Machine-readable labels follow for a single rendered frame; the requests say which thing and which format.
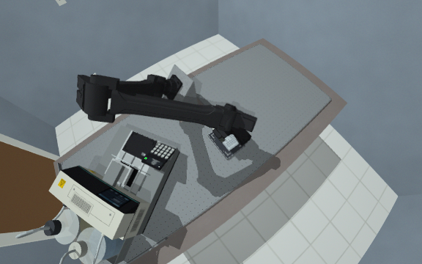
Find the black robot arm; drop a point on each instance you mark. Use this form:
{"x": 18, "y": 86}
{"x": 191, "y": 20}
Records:
{"x": 93, "y": 95}

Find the white multi-well plate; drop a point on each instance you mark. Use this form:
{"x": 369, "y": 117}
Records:
{"x": 230, "y": 142}

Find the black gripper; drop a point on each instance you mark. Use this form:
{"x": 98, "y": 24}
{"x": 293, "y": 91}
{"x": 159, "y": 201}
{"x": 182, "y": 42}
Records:
{"x": 221, "y": 135}

